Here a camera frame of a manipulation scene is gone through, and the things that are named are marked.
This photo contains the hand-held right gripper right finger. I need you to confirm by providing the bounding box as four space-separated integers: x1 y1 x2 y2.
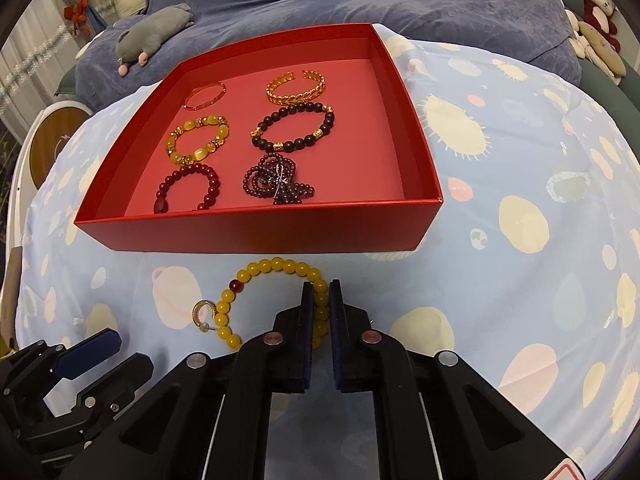
327 278 591 480

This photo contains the white lace curtain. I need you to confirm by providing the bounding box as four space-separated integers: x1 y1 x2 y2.
0 10 76 131

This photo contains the cream plush toy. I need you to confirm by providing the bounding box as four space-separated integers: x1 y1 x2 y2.
565 10 588 61

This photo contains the red monkey plush toy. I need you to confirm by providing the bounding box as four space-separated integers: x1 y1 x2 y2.
577 0 622 53

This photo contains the dark red bead bracelet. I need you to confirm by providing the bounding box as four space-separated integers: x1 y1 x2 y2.
156 164 221 215

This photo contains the grey plush toy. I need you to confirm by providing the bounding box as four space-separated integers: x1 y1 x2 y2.
115 3 195 77

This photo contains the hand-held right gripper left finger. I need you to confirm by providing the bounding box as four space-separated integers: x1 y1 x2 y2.
60 281 317 480

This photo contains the purple garnet multi-wrap bracelet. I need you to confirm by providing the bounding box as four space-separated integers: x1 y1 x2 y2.
243 152 316 206

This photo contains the dark wooden bead bracelet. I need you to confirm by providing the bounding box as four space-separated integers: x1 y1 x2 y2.
250 102 337 154

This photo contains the light blue patterned bed sheet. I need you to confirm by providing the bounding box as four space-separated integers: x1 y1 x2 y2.
10 25 640 480

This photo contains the dark green bed frame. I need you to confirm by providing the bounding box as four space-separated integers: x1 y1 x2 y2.
525 0 640 171

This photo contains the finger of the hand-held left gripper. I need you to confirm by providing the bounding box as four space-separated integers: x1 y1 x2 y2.
20 353 155 453
10 329 122 396

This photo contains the gold leaf cuff bangle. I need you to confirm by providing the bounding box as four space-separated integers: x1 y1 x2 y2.
265 70 326 107

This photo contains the thin gold bangle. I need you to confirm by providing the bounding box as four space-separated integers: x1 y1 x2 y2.
183 82 227 111

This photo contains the white round wooden stool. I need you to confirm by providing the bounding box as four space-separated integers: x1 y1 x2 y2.
10 100 93 211

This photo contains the yellow bead bracelet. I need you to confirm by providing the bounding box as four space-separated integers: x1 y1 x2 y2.
212 256 331 352

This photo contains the yellow stone gold bracelet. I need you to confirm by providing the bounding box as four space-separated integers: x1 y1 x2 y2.
165 115 232 167

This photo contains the red cardboard box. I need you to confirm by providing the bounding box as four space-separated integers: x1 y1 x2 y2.
74 22 444 255

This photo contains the beige plush toy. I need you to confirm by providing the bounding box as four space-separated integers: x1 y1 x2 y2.
579 20 628 86

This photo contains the gold hoop earring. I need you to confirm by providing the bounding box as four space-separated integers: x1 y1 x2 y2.
192 299 220 334

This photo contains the red ribbon bow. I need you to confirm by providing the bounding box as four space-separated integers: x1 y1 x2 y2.
62 0 89 36

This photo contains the blue curtain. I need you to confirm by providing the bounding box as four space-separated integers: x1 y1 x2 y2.
65 0 108 43

